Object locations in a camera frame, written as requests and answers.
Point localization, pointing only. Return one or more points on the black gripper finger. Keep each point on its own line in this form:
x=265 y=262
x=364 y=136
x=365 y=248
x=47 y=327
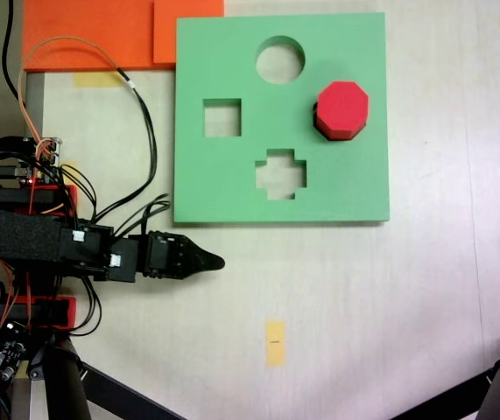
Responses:
x=203 y=268
x=203 y=254

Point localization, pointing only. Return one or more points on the red octagonal pillar block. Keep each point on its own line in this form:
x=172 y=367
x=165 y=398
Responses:
x=343 y=107

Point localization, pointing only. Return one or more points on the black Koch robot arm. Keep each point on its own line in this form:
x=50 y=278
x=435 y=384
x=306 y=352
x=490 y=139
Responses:
x=13 y=234

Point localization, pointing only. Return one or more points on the large orange flat block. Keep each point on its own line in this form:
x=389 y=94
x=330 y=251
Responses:
x=87 y=30

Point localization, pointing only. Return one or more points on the yellow tape with black mark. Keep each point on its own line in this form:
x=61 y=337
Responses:
x=275 y=343

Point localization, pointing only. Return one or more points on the black tripod leg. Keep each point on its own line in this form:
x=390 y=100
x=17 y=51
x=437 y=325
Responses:
x=63 y=385

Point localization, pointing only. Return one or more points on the plain yellow tape strip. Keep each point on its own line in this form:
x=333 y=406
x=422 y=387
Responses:
x=96 y=79

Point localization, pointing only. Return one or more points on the small black circuit board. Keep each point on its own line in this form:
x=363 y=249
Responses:
x=2 y=354

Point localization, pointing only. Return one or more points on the green shape sorting board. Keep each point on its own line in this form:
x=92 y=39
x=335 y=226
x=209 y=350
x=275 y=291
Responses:
x=232 y=65

